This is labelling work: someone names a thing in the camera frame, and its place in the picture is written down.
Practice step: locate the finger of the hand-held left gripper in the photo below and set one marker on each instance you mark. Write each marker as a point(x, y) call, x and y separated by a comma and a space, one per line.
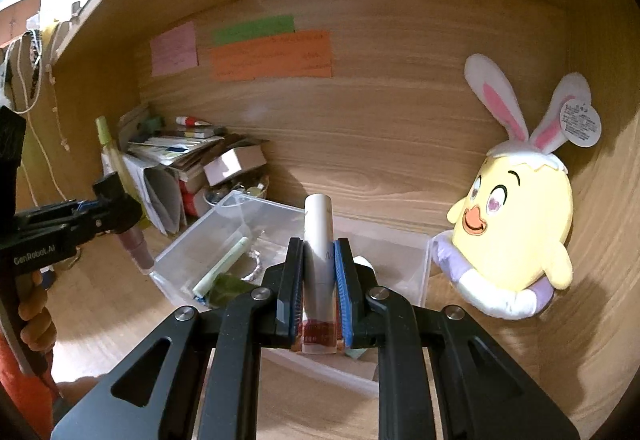
point(117, 210)
point(85, 209)

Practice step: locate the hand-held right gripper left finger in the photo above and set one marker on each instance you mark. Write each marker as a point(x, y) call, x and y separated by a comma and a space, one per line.
point(296, 292)

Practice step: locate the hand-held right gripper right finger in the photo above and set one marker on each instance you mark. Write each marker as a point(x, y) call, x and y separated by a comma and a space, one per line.
point(345, 295)

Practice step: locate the purple bottle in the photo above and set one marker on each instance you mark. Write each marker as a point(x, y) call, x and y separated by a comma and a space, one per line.
point(135, 245)

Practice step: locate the clear plastic bin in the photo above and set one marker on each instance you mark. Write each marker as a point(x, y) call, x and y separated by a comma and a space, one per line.
point(390, 260)

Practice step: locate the white lip gloss tube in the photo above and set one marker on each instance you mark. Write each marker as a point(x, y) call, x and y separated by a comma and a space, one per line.
point(320, 240)

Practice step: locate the dark green bottle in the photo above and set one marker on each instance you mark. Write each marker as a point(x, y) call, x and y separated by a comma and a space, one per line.
point(227, 290)

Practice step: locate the pale green tube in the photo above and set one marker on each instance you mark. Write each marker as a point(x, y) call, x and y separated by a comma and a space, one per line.
point(225, 265)

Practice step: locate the person's left forearm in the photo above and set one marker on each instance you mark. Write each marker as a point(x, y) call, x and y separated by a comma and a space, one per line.
point(22, 395)

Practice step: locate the person's left hand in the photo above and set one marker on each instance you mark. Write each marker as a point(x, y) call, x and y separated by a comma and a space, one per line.
point(37, 315)

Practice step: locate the white folded papers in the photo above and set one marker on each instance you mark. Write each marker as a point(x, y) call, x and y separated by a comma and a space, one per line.
point(157, 200)

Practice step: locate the yellow-green bottle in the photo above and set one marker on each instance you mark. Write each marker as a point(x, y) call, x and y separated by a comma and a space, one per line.
point(107, 144)

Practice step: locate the red books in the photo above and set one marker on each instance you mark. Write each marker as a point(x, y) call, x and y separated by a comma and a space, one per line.
point(192, 197)

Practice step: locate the stack of books and papers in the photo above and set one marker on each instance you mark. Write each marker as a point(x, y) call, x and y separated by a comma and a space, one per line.
point(170, 147)

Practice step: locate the red and white glue tube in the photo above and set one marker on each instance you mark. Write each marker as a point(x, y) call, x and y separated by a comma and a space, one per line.
point(192, 121)

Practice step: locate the yellow sticky note pad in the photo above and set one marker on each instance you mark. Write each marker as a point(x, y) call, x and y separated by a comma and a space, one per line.
point(205, 131)

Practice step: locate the white cardboard box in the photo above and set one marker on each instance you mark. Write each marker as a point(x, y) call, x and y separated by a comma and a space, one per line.
point(235, 164)

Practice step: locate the pink paper note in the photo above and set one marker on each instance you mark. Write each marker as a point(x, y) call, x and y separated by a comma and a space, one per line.
point(174, 48)

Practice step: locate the yellow chick plush toy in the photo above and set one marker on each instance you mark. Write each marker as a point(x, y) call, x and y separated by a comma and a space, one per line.
point(520, 220)

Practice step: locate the orange paper note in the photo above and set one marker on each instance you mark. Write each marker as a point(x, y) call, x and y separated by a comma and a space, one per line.
point(272, 55)

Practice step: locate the green paper note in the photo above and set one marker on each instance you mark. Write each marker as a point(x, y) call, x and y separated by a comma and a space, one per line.
point(252, 29)

